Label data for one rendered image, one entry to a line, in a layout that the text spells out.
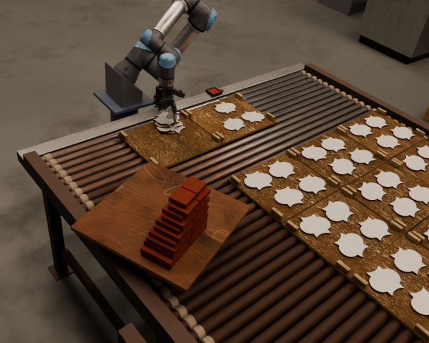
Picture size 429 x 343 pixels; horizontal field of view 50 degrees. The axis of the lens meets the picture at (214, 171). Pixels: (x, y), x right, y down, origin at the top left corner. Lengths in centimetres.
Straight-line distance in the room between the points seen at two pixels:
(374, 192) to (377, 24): 454
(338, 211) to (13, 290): 188
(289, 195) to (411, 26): 454
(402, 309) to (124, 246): 104
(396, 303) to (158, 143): 131
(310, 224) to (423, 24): 461
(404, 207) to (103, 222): 136
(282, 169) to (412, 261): 72
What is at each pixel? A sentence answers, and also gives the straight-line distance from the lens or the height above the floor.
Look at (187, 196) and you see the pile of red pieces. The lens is 154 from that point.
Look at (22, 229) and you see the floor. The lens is 327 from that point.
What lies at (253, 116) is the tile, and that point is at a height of 94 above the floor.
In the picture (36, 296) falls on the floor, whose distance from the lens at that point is 289.
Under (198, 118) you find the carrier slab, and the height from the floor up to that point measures 94.
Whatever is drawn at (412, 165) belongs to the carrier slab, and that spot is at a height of 95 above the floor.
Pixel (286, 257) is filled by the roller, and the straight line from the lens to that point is 188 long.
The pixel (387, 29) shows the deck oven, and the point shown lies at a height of 32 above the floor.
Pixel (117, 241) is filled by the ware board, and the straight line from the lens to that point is 169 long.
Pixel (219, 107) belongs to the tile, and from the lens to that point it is 266.
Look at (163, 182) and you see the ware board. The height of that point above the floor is 104.
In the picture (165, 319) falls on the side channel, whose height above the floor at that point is 95.
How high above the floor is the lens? 228
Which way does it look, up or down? 38 degrees down
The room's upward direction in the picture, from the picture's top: 8 degrees clockwise
